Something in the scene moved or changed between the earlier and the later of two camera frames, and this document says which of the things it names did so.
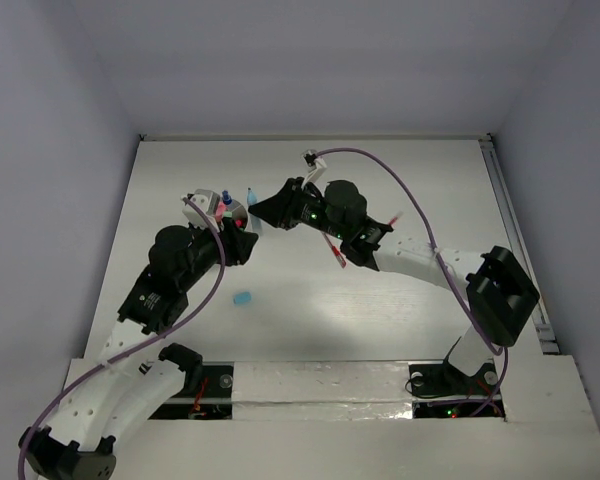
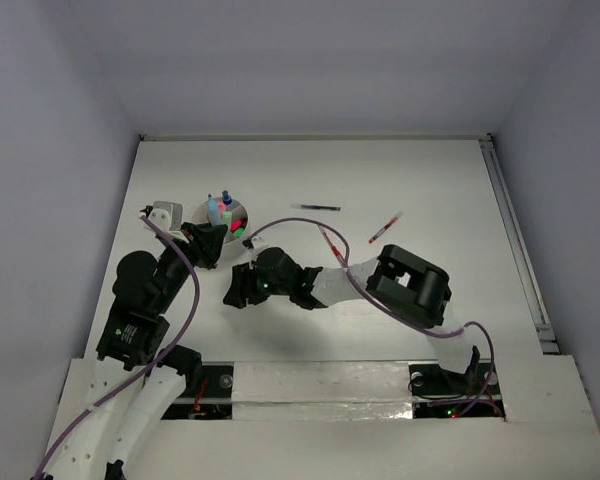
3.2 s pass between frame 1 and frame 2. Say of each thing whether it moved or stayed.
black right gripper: moved
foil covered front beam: stayed
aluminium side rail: stayed
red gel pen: stayed
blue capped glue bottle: stayed
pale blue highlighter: moved
